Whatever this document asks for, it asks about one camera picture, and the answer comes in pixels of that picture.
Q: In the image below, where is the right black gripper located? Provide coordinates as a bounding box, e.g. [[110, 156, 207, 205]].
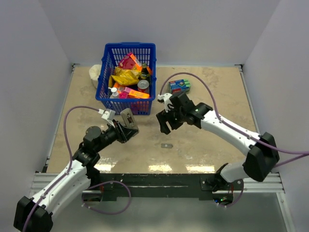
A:
[[157, 105, 185, 134]]

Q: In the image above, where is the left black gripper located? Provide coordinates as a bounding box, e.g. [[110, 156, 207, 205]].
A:
[[95, 119, 138, 152]]

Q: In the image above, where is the grey remote control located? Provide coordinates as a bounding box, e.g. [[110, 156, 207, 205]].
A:
[[120, 108, 139, 131]]

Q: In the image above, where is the grey battery cover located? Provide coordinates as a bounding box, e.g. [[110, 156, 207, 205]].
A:
[[161, 144, 173, 148]]

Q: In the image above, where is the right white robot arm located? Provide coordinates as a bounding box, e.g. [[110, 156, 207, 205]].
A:
[[156, 92, 280, 190]]

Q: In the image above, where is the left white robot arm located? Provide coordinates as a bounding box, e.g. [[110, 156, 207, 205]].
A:
[[14, 117, 139, 232]]

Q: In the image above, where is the sponge pack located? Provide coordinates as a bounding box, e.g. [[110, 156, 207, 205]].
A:
[[168, 79, 191, 94]]

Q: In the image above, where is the white pump bottle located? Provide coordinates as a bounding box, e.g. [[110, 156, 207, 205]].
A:
[[109, 87, 119, 99]]

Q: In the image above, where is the metal tin can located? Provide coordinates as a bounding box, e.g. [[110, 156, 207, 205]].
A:
[[137, 79, 150, 94]]

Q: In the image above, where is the dark sauce bottle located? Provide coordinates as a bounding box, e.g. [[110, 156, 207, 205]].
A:
[[140, 63, 151, 80]]

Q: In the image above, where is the blue plastic basket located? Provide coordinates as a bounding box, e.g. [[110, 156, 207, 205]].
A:
[[96, 42, 156, 115]]

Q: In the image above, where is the yellow chips bag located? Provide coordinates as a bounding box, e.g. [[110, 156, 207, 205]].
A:
[[110, 67, 140, 86]]

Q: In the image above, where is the white paper roll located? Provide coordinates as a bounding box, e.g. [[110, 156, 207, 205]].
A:
[[88, 64, 101, 89]]

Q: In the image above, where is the pink orange snack box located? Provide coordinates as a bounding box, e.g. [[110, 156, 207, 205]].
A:
[[118, 52, 142, 72]]

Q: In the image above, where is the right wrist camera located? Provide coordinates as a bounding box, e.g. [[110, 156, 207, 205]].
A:
[[157, 93, 174, 112]]

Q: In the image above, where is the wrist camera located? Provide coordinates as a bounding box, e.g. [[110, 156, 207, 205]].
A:
[[98, 109, 115, 127], [157, 93, 174, 112]]

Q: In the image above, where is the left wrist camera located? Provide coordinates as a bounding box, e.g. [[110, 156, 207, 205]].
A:
[[98, 109, 115, 127]]

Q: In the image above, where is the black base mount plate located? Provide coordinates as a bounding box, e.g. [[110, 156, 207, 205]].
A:
[[86, 173, 244, 201]]

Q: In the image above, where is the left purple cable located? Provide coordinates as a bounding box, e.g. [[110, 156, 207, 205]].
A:
[[22, 105, 102, 232]]

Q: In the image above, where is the purple cable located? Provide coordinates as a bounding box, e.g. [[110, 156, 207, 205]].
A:
[[159, 72, 309, 167], [22, 105, 102, 232]]

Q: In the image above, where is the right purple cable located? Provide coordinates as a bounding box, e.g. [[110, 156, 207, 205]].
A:
[[159, 72, 309, 167]]

